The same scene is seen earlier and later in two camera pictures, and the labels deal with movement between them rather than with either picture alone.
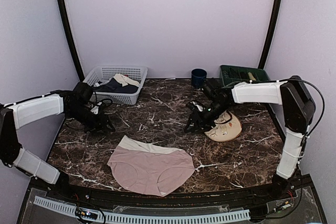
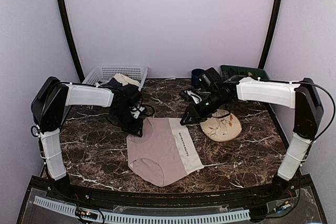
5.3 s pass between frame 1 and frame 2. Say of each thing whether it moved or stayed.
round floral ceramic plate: stayed
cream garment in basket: stayed
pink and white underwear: moved
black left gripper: moved
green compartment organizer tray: stayed
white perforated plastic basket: stayed
